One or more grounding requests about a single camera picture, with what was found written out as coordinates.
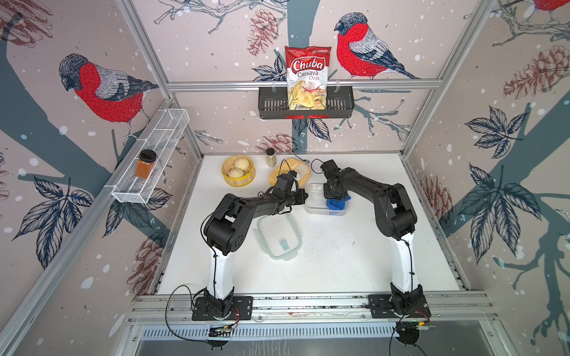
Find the right white bun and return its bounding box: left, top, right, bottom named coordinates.
left=234, top=157, right=250, bottom=172

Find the aluminium mounting rail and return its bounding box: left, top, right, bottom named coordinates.
left=125, top=290, right=498, bottom=326

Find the clear plastic lunch box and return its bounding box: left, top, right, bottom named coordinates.
left=304, top=183, right=349, bottom=216

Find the yellow bamboo steamer basket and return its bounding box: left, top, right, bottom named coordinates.
left=221, top=155, right=256, bottom=188

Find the orange jar black lid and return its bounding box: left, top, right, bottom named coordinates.
left=134, top=149, right=157, bottom=179

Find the left white bun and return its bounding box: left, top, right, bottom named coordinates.
left=227, top=168, right=245, bottom=179

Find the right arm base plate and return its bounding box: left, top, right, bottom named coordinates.
left=366, top=294, right=431, bottom=319

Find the small spice jar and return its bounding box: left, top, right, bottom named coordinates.
left=265, top=148, right=277, bottom=168

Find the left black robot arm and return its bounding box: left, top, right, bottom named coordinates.
left=200, top=171, right=308, bottom=318

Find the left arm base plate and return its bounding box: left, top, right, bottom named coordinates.
left=191, top=295, right=253, bottom=321

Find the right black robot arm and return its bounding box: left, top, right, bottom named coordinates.
left=320, top=160, right=431, bottom=319

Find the white wire shelf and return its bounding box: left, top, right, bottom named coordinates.
left=111, top=108, right=189, bottom=204

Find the red cassava chips bag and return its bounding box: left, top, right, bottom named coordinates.
left=285, top=46, right=331, bottom=111

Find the yellow lunch box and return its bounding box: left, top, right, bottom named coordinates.
left=268, top=157, right=313, bottom=188

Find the white bun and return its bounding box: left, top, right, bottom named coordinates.
left=234, top=157, right=250, bottom=172
left=227, top=168, right=245, bottom=179

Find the black wall basket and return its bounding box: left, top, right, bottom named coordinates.
left=258, top=86, right=355, bottom=120

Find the clear lunch box lid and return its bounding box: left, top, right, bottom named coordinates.
left=254, top=214, right=302, bottom=261

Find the blue cleaning cloth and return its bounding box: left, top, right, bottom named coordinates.
left=326, top=196, right=351, bottom=212

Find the metal spoon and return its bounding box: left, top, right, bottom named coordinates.
left=296, top=155, right=311, bottom=163

